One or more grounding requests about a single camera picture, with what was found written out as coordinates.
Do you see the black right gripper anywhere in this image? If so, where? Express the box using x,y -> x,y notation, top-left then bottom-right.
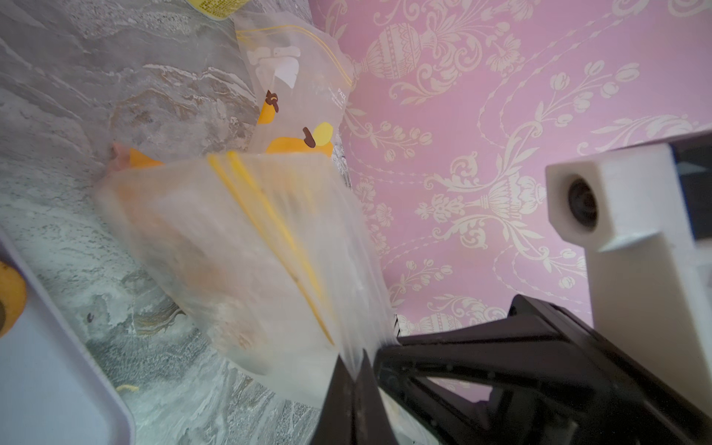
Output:
374,295 -> 711,444

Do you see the yellow tin can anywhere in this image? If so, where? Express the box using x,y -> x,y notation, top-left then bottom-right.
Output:
187,0 -> 250,20

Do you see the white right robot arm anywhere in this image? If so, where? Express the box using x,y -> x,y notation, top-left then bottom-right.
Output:
375,235 -> 711,444

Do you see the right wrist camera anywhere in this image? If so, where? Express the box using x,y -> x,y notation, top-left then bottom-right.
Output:
545,131 -> 711,252

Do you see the ziploc bag with yellow chick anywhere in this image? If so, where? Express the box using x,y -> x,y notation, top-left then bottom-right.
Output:
233,12 -> 354,157

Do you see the lilac plastic tray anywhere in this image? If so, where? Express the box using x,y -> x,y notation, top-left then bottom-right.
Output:
1,234 -> 135,444

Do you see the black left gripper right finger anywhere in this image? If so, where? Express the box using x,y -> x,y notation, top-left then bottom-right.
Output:
353,352 -> 398,445

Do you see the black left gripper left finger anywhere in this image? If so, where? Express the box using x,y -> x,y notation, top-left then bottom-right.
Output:
311,358 -> 355,445

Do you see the pile of assorted cookies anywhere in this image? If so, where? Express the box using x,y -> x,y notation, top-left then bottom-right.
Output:
0,263 -> 27,337

